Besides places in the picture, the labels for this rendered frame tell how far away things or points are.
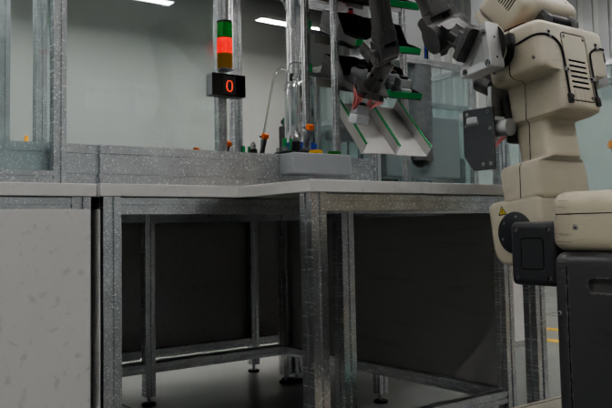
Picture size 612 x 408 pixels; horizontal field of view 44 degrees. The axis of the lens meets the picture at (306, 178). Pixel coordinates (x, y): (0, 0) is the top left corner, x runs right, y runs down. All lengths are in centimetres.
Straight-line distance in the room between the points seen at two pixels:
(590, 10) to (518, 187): 1013
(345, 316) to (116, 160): 79
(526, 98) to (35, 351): 130
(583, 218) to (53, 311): 116
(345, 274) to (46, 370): 87
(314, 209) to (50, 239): 60
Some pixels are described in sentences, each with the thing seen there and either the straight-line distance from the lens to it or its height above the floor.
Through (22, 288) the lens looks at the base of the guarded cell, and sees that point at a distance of 179.
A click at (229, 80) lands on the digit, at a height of 122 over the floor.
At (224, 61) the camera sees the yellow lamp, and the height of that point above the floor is 128.
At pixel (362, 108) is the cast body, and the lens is 244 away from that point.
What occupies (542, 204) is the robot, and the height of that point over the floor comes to 79.
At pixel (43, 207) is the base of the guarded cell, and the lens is 182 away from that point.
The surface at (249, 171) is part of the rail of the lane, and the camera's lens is 210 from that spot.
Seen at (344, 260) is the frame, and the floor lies 65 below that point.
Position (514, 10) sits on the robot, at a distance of 200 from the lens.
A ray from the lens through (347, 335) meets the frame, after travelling 223.
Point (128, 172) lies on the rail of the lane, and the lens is 194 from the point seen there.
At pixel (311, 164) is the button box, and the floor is 93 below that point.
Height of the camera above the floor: 74
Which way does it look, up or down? 4 degrees up
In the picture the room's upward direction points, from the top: 1 degrees counter-clockwise
